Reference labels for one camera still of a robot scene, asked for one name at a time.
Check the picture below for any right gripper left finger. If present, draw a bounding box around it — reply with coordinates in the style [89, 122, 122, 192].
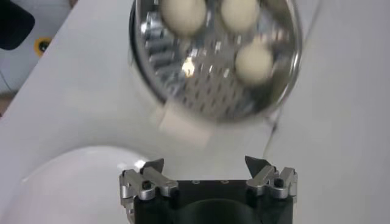
[119, 158, 179, 209]

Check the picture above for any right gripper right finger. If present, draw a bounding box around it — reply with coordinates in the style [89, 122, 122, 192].
[244, 155, 299, 201]

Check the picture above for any white steamed baozi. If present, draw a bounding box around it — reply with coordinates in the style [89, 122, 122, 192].
[219, 0, 261, 33]
[160, 0, 208, 37]
[234, 41, 274, 86]

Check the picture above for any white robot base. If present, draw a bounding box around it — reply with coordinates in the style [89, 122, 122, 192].
[0, 0, 74, 96]

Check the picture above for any perforated steel steamer basket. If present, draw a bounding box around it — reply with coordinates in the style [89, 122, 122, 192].
[129, 0, 304, 147]

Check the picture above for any white round plate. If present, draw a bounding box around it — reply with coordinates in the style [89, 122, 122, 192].
[0, 145, 164, 224]

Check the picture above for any yellow ringed button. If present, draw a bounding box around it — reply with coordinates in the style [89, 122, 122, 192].
[33, 36, 53, 58]

